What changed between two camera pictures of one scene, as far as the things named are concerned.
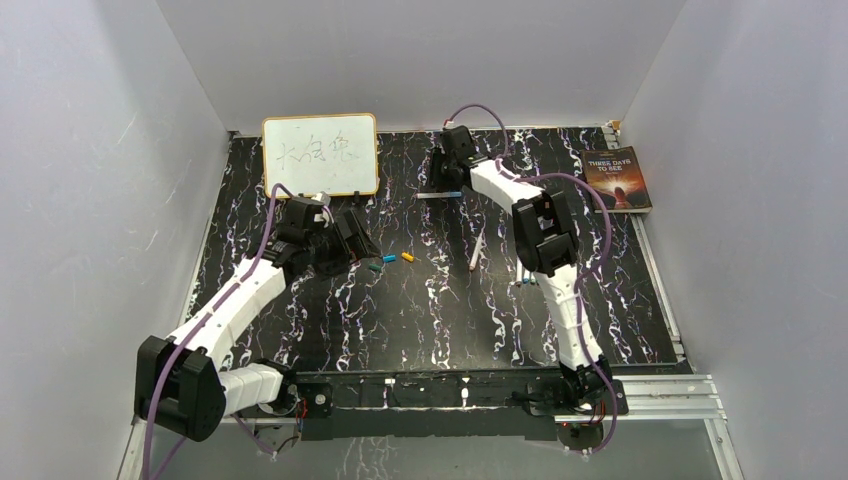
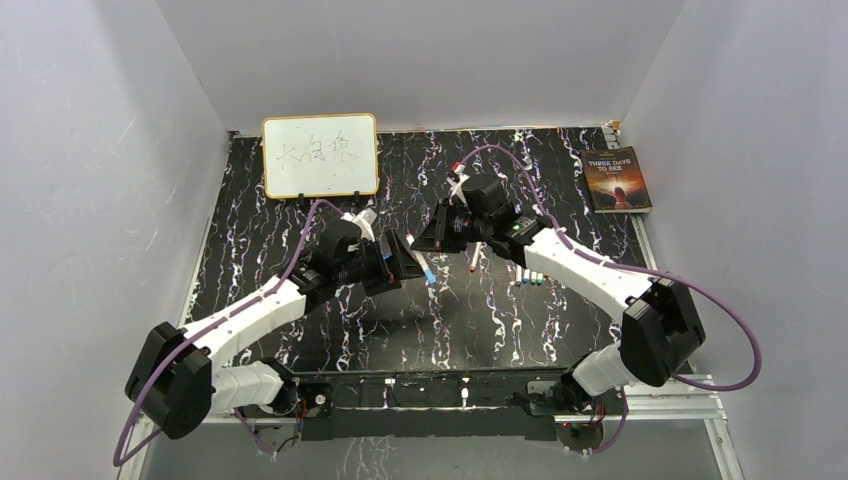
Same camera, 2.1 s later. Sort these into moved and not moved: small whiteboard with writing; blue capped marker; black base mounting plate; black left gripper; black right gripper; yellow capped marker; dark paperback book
Moved: black left gripper; blue capped marker; black right gripper
Not moved: dark paperback book; black base mounting plate; small whiteboard with writing; yellow capped marker
